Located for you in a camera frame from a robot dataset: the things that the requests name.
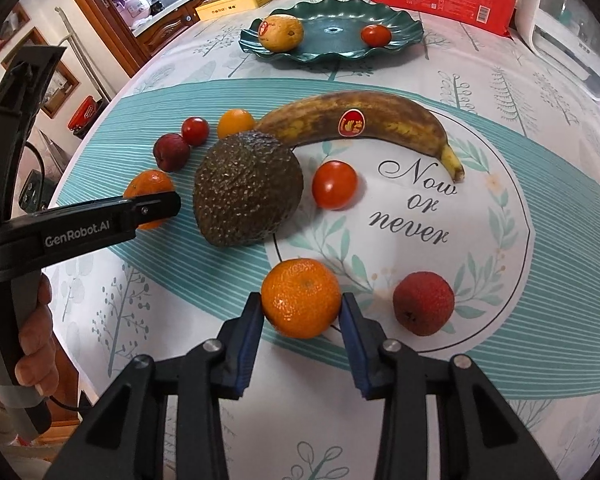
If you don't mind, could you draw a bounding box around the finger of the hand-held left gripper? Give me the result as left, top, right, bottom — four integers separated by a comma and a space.
124, 191, 182, 233

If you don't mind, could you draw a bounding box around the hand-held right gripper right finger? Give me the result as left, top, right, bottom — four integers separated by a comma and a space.
340, 292, 561, 480

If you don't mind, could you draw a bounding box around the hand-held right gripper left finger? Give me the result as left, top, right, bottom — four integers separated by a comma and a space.
45, 292, 266, 480

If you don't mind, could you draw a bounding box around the medium orange mandarin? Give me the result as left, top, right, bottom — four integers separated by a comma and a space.
123, 170, 176, 231

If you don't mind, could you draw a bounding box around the dark red lychee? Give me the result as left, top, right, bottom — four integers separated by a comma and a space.
153, 133, 191, 173

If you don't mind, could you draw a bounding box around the large orange mandarin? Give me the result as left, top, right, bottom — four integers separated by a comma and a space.
261, 258, 342, 339

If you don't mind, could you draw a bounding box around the small red cherry tomato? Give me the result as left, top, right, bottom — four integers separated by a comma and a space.
181, 116, 210, 147

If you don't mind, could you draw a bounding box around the brown kiwi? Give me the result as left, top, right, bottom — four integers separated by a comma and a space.
193, 130, 304, 248

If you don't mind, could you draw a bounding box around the small orange kumquat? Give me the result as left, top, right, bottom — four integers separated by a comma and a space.
217, 109, 257, 140

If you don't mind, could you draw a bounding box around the large red cherry tomato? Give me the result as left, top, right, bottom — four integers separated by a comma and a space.
312, 160, 358, 211

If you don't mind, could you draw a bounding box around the yellow orange with sticker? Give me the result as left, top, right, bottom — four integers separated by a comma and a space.
258, 15, 305, 53

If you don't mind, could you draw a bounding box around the overripe brown banana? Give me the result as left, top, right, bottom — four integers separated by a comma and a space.
254, 91, 466, 183

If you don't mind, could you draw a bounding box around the dark green scalloped plate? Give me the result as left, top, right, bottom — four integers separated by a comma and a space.
239, 0, 424, 65

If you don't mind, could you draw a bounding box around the person's left hand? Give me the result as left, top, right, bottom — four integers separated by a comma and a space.
15, 274, 59, 397

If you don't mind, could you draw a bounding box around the red box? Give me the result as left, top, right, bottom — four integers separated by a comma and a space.
67, 97, 101, 133

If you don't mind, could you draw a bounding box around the brown wooden cabinet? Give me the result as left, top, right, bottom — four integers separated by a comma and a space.
55, 0, 241, 78

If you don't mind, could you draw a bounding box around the yellow tin box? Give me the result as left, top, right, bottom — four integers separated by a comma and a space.
195, 0, 276, 22

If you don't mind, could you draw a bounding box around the leaf printed tablecloth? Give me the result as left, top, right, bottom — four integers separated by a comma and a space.
45, 0, 600, 480

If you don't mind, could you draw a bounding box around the white countertop appliance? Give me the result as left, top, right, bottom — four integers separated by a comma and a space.
515, 0, 600, 101

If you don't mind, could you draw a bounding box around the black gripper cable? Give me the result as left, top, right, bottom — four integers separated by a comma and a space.
45, 394, 95, 417

